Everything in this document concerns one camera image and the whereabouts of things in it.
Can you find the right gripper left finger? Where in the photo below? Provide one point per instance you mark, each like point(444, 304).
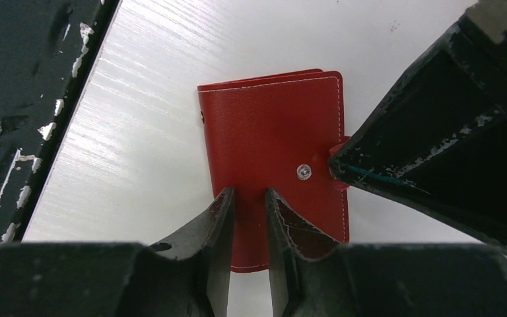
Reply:
point(185, 274)

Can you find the red card holder wallet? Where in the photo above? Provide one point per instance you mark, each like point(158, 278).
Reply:
point(276, 131)

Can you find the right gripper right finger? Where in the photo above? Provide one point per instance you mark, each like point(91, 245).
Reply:
point(313, 274)

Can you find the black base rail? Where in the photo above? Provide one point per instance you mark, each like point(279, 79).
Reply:
point(47, 52)

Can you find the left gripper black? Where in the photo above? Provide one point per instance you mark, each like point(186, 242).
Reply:
point(437, 141)

